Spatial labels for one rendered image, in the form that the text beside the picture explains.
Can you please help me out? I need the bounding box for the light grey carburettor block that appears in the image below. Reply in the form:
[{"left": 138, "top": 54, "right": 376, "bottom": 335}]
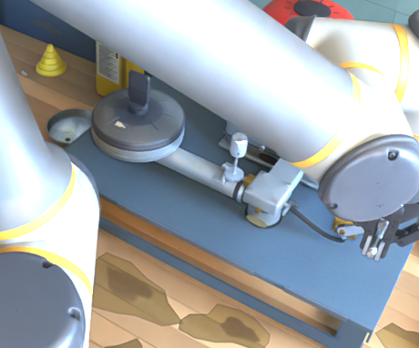
[{"left": 240, "top": 158, "right": 304, "bottom": 217}]

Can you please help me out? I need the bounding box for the yellow carburettor bowl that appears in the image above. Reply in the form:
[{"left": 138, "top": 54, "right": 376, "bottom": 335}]
[{"left": 245, "top": 212, "right": 282, "bottom": 230}]

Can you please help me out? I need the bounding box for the yellow can with label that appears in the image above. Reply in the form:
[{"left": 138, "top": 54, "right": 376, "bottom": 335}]
[{"left": 95, "top": 40, "right": 146, "bottom": 98}]

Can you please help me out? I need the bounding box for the yellow stepped cone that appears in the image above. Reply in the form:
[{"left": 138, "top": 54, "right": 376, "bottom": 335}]
[{"left": 35, "top": 43, "right": 68, "bottom": 78}]

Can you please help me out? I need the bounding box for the grey round metal dish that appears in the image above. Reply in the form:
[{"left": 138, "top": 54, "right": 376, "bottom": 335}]
[{"left": 46, "top": 107, "right": 95, "bottom": 147}]

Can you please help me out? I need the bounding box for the dark grey air cleaner cover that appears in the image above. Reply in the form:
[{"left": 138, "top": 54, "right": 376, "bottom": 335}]
[{"left": 90, "top": 87, "right": 186, "bottom": 152}]

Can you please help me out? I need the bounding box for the yellow fuel tap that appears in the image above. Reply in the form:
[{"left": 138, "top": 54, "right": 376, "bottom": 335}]
[{"left": 331, "top": 215, "right": 365, "bottom": 241}]

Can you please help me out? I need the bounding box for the red round mower deck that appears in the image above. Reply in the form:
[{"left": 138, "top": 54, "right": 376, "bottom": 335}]
[{"left": 261, "top": 0, "right": 356, "bottom": 24}]

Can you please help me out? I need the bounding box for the dark grey cover wing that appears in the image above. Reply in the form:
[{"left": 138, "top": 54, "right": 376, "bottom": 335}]
[{"left": 127, "top": 70, "right": 152, "bottom": 117}]

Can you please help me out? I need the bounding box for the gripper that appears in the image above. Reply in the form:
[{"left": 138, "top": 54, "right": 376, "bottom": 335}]
[{"left": 360, "top": 200, "right": 419, "bottom": 262}]

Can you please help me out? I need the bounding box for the light grey air cleaner base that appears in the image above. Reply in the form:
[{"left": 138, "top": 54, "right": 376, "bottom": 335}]
[{"left": 90, "top": 127, "right": 248, "bottom": 200}]

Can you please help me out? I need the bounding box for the white choke knob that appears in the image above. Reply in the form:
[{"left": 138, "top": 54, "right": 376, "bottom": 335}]
[{"left": 220, "top": 131, "right": 250, "bottom": 184}]

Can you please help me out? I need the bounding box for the black fuel hose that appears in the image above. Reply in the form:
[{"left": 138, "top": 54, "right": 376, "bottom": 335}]
[{"left": 288, "top": 205, "right": 345, "bottom": 243}]

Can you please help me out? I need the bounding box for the blue engine stand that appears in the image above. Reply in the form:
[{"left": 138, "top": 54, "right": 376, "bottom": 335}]
[{"left": 64, "top": 77, "right": 416, "bottom": 348}]

